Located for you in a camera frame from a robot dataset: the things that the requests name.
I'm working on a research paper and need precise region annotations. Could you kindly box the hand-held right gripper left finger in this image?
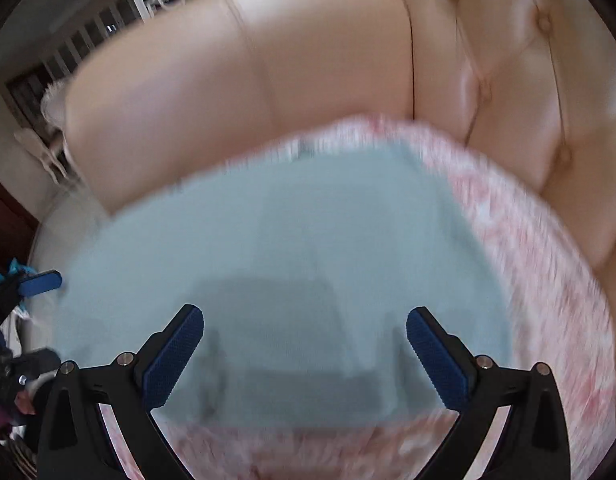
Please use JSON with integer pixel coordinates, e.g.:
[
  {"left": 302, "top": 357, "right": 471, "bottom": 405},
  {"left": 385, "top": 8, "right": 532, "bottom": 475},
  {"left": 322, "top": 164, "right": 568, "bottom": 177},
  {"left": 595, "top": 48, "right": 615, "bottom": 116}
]
[{"left": 37, "top": 304, "right": 205, "bottom": 480}]

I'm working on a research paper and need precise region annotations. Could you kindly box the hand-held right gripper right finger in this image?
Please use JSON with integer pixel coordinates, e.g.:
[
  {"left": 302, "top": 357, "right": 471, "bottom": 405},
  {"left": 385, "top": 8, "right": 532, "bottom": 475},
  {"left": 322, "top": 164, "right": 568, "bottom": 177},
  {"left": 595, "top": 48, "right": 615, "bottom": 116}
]
[{"left": 406, "top": 306, "right": 572, "bottom": 480}]

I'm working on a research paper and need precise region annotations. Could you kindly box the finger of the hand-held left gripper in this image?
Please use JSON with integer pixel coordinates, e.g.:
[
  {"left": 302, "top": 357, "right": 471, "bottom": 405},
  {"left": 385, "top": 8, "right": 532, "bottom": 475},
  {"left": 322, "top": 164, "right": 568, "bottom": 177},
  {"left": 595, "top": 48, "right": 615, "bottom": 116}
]
[
  {"left": 0, "top": 270, "right": 63, "bottom": 306},
  {"left": 12, "top": 349, "right": 62, "bottom": 381}
]

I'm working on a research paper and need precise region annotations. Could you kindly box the light blue shirt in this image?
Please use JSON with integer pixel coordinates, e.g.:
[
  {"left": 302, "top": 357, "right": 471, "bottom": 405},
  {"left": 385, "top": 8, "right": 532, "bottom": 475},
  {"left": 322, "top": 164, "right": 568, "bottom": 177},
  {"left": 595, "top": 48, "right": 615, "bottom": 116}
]
[{"left": 55, "top": 137, "right": 513, "bottom": 428}]

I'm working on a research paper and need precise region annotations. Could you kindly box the person's left hand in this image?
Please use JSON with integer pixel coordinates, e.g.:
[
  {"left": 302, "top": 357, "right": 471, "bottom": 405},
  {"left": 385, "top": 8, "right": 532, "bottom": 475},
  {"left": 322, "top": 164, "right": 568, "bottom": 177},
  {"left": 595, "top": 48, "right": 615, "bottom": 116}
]
[{"left": 14, "top": 390, "right": 39, "bottom": 416}]

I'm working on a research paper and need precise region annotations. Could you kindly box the teal cloth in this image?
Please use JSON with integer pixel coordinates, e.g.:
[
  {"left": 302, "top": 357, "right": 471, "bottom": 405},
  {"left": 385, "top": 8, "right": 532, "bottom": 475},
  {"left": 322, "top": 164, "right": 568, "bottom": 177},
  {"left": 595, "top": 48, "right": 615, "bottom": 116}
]
[{"left": 0, "top": 257, "right": 36, "bottom": 281}]

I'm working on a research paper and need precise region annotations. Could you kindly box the pink floral blanket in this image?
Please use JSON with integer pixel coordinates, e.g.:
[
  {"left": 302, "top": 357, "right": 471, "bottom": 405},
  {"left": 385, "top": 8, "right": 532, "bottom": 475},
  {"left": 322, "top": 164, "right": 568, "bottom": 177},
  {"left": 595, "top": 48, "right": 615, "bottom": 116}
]
[{"left": 98, "top": 114, "right": 616, "bottom": 480}]

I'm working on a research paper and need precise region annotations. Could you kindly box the white slatted furniture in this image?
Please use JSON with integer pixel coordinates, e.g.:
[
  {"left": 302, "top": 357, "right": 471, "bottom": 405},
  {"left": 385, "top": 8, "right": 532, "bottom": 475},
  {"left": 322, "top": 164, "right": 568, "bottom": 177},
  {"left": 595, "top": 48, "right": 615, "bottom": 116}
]
[{"left": 5, "top": 0, "right": 144, "bottom": 126}]

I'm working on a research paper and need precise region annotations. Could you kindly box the peach tufted leather sofa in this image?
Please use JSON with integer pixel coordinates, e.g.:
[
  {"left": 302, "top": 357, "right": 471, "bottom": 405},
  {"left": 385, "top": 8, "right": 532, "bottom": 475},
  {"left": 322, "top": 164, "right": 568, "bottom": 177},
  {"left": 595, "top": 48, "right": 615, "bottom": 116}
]
[{"left": 13, "top": 0, "right": 616, "bottom": 291}]

